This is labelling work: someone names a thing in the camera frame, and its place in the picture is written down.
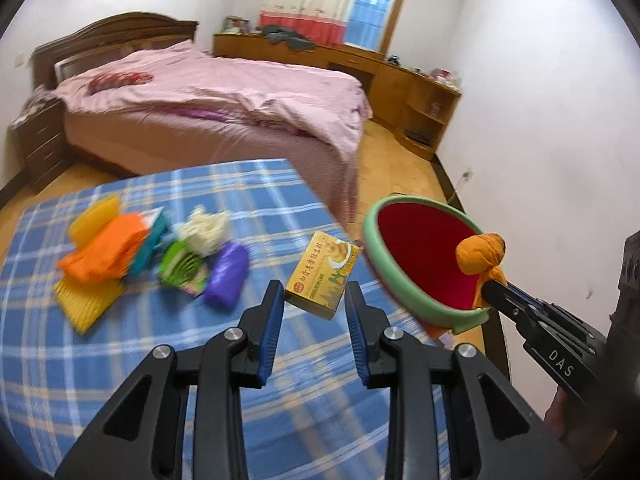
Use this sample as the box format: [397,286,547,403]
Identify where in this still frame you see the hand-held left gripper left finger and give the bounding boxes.
[54,280,286,480]

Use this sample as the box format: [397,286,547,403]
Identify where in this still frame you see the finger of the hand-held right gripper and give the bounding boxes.
[482,285,596,358]
[495,280,601,343]

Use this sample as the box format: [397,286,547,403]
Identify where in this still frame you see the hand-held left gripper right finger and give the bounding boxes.
[345,281,583,480]

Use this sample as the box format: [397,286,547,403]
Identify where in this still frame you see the orange cloth bundle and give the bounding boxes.
[456,232,507,311]

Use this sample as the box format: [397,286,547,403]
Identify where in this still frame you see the purple plastic bag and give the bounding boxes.
[204,241,251,311]

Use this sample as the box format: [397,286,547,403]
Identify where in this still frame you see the yellow cardboard box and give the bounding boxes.
[284,231,362,321]

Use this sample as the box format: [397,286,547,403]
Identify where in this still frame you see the green rimmed red bin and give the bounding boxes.
[362,196,506,333]

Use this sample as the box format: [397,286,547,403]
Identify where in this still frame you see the green snack packet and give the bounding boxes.
[159,240,211,295]

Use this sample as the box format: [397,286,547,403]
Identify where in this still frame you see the white foam fruit net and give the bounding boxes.
[179,205,231,256]

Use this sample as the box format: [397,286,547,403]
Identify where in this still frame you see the yellow foam fruit net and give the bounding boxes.
[52,277,126,335]
[69,194,122,248]

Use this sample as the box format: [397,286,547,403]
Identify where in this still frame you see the orange packet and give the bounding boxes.
[57,212,151,286]

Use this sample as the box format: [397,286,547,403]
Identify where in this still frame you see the teal and white box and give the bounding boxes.
[127,207,171,276]

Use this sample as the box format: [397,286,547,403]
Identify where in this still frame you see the blue plaid cloth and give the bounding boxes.
[0,159,451,480]

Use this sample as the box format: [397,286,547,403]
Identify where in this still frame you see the wooden shelf cabinet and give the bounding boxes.
[372,60,462,161]

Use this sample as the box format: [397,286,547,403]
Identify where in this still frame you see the pink blanket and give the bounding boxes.
[52,40,373,221]

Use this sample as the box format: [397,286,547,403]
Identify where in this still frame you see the long wooden desk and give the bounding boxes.
[212,32,388,121]

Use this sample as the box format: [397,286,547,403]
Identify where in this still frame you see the dark wooden nightstand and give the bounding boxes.
[11,87,76,188]

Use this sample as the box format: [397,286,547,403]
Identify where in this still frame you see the red patterned pillow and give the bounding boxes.
[87,71,154,93]

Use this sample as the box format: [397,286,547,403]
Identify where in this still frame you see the grey clothes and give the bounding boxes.
[262,25,311,52]

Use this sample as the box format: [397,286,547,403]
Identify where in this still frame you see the wooden framed window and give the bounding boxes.
[345,0,413,53]

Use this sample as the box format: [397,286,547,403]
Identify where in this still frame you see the clutter pile on nightstand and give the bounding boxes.
[22,85,58,116]

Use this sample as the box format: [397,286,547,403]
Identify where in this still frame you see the wooden bed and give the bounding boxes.
[31,11,373,221]

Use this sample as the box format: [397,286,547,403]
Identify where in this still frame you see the white power cord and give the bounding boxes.
[440,175,468,211]

